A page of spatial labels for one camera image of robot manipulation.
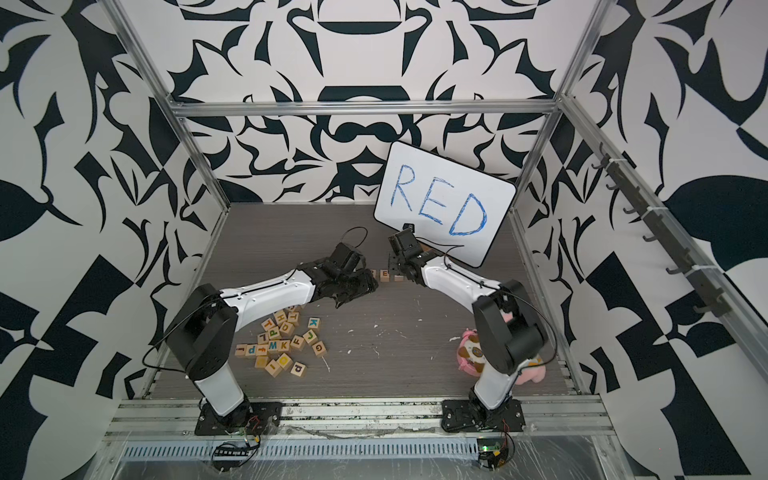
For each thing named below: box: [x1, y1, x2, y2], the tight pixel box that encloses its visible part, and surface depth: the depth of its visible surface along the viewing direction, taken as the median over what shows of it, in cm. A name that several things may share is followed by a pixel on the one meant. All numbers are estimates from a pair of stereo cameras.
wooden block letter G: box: [312, 340, 327, 358], surface depth 85 cm
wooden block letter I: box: [264, 359, 283, 378], surface depth 81 cm
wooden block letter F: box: [290, 335, 304, 351], surface depth 85 cm
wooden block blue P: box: [290, 361, 307, 378], surface depth 81 cm
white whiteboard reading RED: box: [373, 140, 517, 268], surface depth 96 cm
